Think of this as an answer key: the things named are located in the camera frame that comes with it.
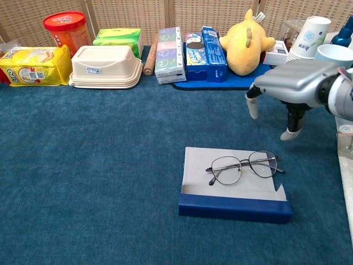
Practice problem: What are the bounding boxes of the yellow plush toy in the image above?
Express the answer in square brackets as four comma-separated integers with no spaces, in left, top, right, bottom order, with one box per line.
[219,8,276,77]

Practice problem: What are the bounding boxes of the dark blue small bottle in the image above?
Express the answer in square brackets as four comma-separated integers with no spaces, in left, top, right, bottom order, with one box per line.
[330,20,353,49]

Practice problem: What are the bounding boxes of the blue yellow cookie box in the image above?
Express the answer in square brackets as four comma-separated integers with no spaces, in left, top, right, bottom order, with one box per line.
[184,32,207,81]

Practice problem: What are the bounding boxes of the wooden rolling pin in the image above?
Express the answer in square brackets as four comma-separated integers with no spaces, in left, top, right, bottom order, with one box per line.
[142,34,159,77]

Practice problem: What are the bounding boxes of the beige plastic lunch box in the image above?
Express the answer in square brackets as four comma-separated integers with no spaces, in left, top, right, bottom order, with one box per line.
[68,45,144,89]

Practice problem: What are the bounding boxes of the open blue cardboard box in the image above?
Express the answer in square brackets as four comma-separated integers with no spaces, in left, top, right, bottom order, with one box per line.
[201,25,228,83]

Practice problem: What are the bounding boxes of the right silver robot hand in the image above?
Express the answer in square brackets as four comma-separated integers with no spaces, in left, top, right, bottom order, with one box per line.
[244,60,343,142]

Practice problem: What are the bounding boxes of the wire-frame eyeglasses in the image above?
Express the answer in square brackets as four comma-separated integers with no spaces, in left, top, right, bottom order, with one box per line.
[205,150,285,186]

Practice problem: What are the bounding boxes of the stack of white paper cups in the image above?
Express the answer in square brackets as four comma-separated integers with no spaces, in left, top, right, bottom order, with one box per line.
[285,15,331,64]

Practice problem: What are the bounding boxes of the light blue mug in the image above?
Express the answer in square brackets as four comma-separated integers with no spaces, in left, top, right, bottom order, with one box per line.
[313,44,353,68]

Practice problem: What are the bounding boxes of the yellow biscuit pack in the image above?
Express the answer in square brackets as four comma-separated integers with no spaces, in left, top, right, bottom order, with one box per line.
[0,44,73,88]

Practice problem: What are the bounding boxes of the pastel tissue pack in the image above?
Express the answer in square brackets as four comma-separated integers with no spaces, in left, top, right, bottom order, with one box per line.
[154,26,187,84]

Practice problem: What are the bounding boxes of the orange tub with red lid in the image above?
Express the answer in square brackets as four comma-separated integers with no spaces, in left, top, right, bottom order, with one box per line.
[43,11,92,59]

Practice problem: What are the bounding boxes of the woven rattan folding screen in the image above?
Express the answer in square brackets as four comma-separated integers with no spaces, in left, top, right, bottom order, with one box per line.
[0,0,353,53]

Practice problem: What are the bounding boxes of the small white red box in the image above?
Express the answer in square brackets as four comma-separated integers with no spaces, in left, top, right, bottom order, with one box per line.
[261,40,290,66]

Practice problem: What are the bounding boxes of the clear pack of brown snacks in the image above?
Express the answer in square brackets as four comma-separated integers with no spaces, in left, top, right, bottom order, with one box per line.
[280,19,307,52]

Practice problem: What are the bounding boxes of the green tissue pack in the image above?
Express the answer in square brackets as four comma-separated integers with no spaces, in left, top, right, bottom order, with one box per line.
[92,28,144,59]

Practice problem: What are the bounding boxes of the blue grey glasses case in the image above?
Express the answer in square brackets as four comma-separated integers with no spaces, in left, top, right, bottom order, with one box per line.
[178,146,293,225]

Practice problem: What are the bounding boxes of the teal carpet table cover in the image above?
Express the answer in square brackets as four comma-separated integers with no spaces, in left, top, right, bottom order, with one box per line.
[0,45,353,265]

